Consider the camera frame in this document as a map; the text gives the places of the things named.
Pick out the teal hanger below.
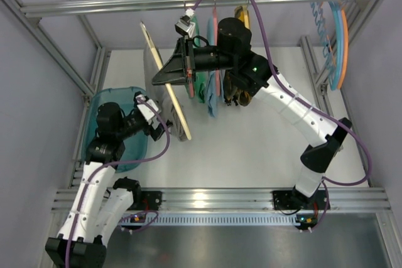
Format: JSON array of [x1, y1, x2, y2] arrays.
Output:
[[329, 1, 344, 90]]

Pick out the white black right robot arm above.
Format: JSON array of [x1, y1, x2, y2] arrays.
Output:
[[151, 18, 352, 211]]

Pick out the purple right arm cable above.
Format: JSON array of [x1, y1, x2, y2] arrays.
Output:
[[191, 0, 373, 186]]

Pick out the orange hanger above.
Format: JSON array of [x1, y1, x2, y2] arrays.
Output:
[[337, 7, 349, 89]]

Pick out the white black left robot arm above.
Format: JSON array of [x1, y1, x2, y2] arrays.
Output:
[[45, 95, 169, 267]]

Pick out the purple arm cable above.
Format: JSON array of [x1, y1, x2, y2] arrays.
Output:
[[191, 0, 373, 186], [64, 98, 172, 268]]

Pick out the aluminium frame post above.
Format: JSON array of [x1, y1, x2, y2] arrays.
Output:
[[300, 35, 329, 96]]

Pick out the camouflage yellow trousers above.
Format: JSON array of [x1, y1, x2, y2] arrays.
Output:
[[221, 6, 254, 107]]

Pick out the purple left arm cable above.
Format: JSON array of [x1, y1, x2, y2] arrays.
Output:
[[64, 98, 172, 268]]

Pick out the green trousers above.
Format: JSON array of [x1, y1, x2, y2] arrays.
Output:
[[192, 16, 207, 104]]

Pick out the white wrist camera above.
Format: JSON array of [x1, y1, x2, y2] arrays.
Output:
[[175, 8, 196, 38], [134, 92, 161, 124]]

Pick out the teal plastic bin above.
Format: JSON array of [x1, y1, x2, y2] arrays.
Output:
[[81, 87, 148, 173]]

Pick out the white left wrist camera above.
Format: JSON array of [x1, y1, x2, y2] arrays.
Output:
[[134, 92, 161, 124]]

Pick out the aluminium front rail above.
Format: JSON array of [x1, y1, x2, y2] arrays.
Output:
[[52, 186, 392, 212]]

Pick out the yellow wooden hanger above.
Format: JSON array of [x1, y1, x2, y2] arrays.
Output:
[[234, 0, 251, 29]]

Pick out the aluminium top rail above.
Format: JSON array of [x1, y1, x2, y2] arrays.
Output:
[[20, 0, 354, 18]]

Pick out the blue trousers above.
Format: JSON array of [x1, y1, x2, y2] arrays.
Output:
[[205, 16, 220, 117]]

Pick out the aluminium rail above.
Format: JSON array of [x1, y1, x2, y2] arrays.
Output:
[[20, 0, 354, 18], [52, 186, 392, 212]]

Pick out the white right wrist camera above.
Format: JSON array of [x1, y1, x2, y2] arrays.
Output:
[[175, 8, 196, 38]]

